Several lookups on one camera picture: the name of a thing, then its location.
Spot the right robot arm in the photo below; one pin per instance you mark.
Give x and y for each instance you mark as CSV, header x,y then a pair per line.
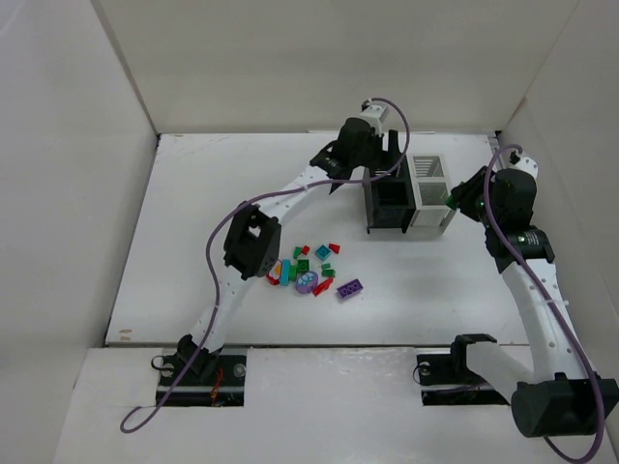
x,y
557,397

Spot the purple round paw lego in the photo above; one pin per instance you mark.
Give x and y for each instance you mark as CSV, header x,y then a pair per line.
x,y
307,282

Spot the purple rectangular lego brick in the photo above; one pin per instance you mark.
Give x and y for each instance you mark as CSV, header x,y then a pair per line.
x,y
350,289

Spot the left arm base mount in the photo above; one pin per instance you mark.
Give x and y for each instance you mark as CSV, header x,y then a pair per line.
x,y
225,387

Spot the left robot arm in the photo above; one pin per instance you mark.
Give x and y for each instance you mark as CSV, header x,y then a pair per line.
x,y
251,246

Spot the red flower lego brick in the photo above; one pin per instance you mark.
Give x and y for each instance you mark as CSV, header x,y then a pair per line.
x,y
274,275

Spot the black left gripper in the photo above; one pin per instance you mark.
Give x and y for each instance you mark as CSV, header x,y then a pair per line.
x,y
383,152

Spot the long red lego piece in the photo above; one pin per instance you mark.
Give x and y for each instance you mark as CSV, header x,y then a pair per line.
x,y
322,286

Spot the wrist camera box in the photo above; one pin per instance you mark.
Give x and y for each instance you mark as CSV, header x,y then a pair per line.
x,y
375,113
522,162

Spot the long teal lego brick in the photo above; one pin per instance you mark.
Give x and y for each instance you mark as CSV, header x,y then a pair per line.
x,y
288,272

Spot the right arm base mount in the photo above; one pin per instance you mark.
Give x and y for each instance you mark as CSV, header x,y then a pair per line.
x,y
446,380

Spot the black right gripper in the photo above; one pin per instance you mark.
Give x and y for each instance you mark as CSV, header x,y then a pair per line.
x,y
468,194

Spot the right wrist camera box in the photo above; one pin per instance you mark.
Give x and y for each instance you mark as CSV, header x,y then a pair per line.
x,y
522,162

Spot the white slatted container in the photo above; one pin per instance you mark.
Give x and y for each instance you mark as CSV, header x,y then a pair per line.
x,y
431,188

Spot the teal square lego brick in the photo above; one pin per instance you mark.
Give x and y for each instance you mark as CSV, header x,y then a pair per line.
x,y
322,253

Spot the black slatted container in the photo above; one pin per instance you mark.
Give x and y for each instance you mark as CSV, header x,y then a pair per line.
x,y
390,202

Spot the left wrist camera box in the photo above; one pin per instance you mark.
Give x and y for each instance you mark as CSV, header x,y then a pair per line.
x,y
375,113

